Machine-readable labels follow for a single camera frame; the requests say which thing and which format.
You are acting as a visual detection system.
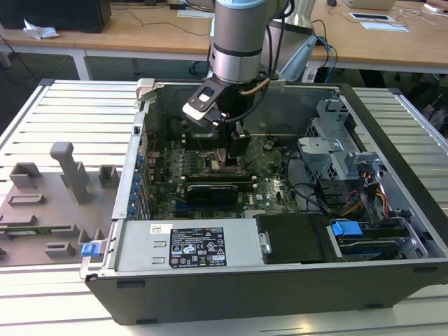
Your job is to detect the white paper sheet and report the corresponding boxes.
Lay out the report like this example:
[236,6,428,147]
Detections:
[360,21,411,34]

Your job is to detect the green RAM stick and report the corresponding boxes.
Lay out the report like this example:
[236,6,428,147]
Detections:
[0,225,73,237]

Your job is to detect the black printed label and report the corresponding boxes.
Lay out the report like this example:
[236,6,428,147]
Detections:
[169,226,228,270]

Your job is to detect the grey metal bracket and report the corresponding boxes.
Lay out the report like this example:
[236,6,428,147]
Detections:
[344,151,390,183]

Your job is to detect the black plastic shroud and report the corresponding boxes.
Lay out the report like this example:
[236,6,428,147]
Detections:
[253,213,347,265]

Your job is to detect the black box on desk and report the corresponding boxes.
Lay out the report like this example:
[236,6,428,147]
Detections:
[0,0,113,34]

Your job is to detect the silver laptop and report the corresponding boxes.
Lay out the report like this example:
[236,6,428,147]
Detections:
[342,0,398,12]

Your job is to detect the blue case latch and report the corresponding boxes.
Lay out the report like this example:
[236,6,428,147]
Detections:
[80,242,98,259]

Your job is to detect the black graphics card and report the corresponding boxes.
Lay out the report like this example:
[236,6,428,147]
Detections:
[185,183,239,208]

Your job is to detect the white tablet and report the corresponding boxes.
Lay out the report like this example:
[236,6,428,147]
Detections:
[349,11,393,23]

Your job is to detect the crumpled white paper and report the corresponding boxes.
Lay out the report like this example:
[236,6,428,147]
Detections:
[22,18,60,41]

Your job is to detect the grey case latch handle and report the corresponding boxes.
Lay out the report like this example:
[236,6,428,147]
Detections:
[135,78,158,103]

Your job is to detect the small wooden desk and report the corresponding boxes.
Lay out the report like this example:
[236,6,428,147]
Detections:
[0,27,85,82]

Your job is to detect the grey power supply unit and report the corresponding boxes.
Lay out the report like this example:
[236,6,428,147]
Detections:
[116,219,264,272]

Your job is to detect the blue cable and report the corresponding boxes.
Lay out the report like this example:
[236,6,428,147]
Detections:
[314,34,339,85]

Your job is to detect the black looped cable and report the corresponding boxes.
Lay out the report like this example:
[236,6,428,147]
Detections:
[284,146,334,215]

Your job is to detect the black RAM slots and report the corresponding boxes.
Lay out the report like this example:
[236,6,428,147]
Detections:
[183,136,232,149]
[181,174,258,186]

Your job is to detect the CPU socket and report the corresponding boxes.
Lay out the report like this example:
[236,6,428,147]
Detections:
[202,150,246,178]

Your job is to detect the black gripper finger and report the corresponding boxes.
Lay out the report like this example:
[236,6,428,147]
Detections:
[225,132,251,168]

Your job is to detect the yellow orange wire bundle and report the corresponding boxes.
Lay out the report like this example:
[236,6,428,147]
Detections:
[344,167,390,218]

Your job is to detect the silver metal drive cage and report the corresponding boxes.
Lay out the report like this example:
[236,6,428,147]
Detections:
[296,99,355,183]

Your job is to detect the silver shroud latch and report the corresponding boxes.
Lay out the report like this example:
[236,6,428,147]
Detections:
[259,230,273,256]

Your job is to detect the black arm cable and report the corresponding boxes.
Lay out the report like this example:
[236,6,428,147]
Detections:
[223,0,295,123]

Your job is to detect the grey parts rack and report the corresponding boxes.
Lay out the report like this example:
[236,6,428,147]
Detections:
[0,141,120,270]

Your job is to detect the black open PC case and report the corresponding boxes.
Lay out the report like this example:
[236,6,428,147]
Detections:
[79,78,448,326]

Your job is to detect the green motherboard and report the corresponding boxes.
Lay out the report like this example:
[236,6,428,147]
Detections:
[146,135,302,221]

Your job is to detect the wooden desk with white legs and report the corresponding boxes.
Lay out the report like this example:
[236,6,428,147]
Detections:
[74,0,448,82]

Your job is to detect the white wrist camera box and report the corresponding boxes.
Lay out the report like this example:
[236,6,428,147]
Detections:
[181,78,225,124]

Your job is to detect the black office chair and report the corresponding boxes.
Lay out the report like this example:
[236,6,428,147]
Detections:
[398,72,448,130]

